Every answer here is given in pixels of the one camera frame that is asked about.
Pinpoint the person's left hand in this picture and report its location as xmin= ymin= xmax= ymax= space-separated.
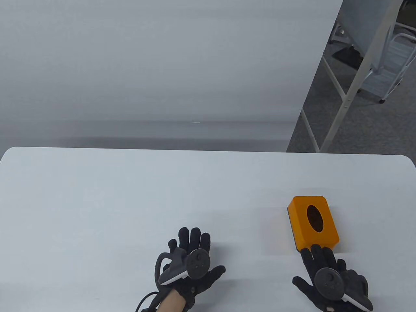
xmin=158 ymin=227 xmax=226 ymax=309

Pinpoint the person's right hand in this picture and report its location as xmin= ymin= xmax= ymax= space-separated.
xmin=292 ymin=244 xmax=373 ymax=312

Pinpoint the orange tissue box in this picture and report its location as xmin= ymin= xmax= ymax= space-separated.
xmin=287 ymin=196 xmax=340 ymax=251

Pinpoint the person's left forearm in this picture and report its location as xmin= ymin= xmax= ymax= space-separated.
xmin=158 ymin=289 xmax=187 ymax=312

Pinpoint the white chair base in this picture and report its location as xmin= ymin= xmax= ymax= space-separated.
xmin=329 ymin=22 xmax=352 ymax=45

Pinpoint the grey white left hand controller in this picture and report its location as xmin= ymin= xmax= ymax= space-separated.
xmin=155 ymin=248 xmax=211 ymax=286

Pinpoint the grey white hand controller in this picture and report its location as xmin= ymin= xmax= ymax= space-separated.
xmin=314 ymin=267 xmax=373 ymax=312
xmin=155 ymin=248 xmax=211 ymax=286

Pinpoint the grey white right hand controller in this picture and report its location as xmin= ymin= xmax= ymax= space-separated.
xmin=314 ymin=267 xmax=373 ymax=312

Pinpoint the white step stool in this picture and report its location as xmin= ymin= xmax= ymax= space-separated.
xmin=359 ymin=32 xmax=416 ymax=104

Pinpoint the black flat floor object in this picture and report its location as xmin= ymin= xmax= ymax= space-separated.
xmin=332 ymin=46 xmax=364 ymax=70

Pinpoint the white partition board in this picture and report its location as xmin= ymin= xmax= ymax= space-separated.
xmin=0 ymin=0 xmax=344 ymax=152

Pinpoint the black cable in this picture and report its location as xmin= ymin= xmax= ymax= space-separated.
xmin=136 ymin=292 xmax=161 ymax=312

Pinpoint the white metal frame stand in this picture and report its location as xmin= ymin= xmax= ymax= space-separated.
xmin=301 ymin=0 xmax=403 ymax=153

